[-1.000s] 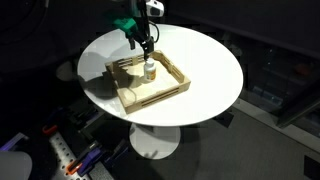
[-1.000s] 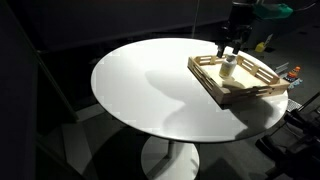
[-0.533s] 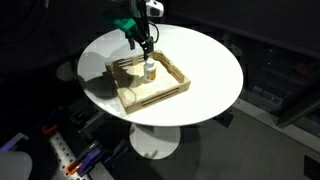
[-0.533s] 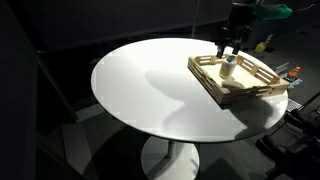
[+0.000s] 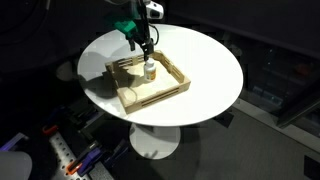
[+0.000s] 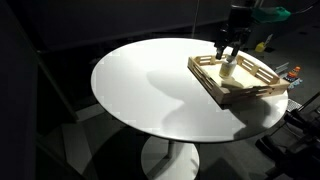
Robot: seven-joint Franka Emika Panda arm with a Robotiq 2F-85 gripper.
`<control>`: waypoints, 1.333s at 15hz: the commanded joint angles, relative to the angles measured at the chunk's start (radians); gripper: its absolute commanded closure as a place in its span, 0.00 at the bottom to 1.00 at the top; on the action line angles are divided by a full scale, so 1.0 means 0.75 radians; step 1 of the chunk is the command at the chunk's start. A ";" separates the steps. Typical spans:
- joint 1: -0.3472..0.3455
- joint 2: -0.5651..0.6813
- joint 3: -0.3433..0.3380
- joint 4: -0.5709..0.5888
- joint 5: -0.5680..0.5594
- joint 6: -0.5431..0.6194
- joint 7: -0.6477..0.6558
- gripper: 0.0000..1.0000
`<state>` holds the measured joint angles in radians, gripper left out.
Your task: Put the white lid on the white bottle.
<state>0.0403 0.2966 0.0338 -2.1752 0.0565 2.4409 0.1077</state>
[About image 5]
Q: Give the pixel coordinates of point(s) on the dark storage shelf with bins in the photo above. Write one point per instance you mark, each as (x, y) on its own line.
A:
(283, 86)

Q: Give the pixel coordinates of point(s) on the white round table pedestal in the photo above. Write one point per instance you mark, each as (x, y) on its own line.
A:
(155, 141)

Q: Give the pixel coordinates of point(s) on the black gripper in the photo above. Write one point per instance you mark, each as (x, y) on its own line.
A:
(142, 30)

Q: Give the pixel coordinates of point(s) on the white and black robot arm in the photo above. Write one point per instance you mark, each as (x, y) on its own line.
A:
(156, 9)

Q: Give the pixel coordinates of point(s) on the small orange tipped clamp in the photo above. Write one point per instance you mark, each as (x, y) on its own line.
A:
(50, 129)

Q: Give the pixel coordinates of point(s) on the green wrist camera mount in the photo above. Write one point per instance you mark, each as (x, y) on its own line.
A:
(126, 26)

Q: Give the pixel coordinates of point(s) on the perforated metal board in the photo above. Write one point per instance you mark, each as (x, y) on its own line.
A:
(63, 150)

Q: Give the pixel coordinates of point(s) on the light wooden slatted tray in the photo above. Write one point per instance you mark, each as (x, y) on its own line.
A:
(156, 97)

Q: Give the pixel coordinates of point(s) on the grey round floor disc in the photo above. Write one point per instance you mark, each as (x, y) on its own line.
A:
(66, 70)

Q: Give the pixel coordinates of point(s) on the white bottle with yellow label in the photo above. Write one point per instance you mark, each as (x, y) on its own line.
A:
(150, 74)

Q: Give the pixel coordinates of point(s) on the white round bottle lid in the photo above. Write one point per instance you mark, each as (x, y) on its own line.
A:
(150, 62)

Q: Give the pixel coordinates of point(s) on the grey rounded cover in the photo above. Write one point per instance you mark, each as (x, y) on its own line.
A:
(15, 165)

